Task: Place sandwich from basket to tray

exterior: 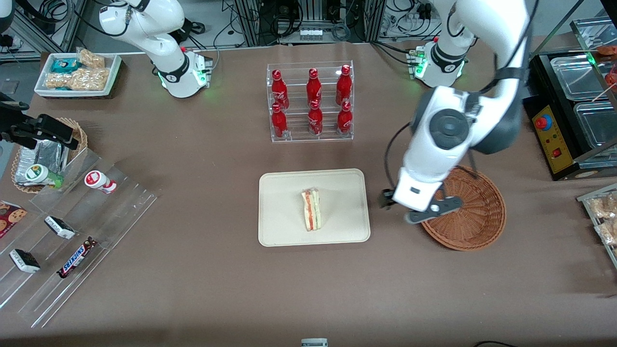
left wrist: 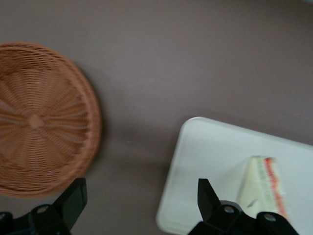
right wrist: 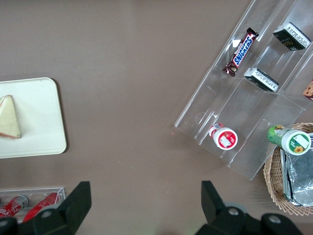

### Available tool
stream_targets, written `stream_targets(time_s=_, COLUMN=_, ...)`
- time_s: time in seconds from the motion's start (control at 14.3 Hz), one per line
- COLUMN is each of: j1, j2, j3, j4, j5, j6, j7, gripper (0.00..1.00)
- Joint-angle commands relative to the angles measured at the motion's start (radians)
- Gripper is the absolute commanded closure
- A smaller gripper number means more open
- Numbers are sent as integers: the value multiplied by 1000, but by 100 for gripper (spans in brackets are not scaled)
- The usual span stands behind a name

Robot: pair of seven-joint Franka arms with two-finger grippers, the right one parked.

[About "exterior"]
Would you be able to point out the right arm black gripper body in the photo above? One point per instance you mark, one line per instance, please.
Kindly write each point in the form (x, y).
(18, 126)

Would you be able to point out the triangle sandwich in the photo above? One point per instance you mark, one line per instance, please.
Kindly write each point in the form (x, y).
(312, 209)

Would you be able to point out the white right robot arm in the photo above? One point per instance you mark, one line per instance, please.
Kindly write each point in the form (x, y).
(159, 43)

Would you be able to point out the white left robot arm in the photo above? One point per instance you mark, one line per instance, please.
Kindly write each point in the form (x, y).
(487, 21)

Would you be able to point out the light wicker basket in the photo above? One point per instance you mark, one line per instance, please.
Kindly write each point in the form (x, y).
(79, 135)

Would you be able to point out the brown round wicker basket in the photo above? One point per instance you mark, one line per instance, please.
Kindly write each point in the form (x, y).
(477, 217)

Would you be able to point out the white snack tray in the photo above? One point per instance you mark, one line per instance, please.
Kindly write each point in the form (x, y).
(113, 72)

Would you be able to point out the beige rectangular tray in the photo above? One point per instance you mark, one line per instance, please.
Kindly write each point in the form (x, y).
(289, 212)

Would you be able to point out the clear tray with pastries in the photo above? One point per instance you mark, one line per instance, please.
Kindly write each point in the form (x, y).
(585, 205)

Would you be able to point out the silver foil package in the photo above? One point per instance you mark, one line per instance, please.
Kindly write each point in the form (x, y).
(41, 156)

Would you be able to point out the green white drink bottle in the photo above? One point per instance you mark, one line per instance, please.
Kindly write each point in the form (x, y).
(41, 175)

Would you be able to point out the large rice cracker pack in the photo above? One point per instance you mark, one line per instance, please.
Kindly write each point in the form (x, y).
(79, 79)

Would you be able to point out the teal snack packet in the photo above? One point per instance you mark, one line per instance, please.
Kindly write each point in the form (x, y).
(64, 65)

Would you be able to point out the white red yogurt bottle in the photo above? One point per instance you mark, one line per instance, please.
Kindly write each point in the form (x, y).
(99, 181)

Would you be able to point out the small rice cracker pack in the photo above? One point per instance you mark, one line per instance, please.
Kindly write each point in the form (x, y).
(91, 59)

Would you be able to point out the red cola bottle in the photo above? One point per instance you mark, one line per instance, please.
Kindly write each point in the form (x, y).
(314, 86)
(315, 120)
(343, 120)
(278, 123)
(279, 91)
(343, 86)

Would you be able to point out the cookie package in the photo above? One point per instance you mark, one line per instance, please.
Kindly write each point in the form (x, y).
(12, 217)

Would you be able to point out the black white snack bar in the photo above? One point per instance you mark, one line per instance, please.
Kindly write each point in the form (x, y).
(25, 260)
(60, 227)

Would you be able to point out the clear acrylic bottle rack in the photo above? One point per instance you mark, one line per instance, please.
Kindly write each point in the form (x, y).
(311, 135)

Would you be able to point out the clear acrylic stepped shelf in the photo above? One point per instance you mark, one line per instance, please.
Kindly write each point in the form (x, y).
(115, 217)

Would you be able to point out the snickers bar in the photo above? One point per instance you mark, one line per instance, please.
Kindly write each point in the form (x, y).
(76, 258)

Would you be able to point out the small grey white device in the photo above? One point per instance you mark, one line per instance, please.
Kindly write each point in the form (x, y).
(314, 342)

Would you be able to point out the wrapped pastry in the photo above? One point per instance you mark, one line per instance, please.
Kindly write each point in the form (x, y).
(603, 206)
(608, 232)

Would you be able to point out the clear plastic pan lid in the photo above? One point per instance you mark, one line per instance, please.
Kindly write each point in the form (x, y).
(597, 125)
(576, 77)

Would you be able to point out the white power strip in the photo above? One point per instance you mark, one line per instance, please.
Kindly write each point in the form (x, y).
(311, 33)

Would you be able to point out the metal glass display rack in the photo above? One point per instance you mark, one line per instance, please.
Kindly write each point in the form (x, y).
(590, 31)

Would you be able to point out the aluminium equipment frame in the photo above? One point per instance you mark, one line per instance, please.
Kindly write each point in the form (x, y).
(250, 21)

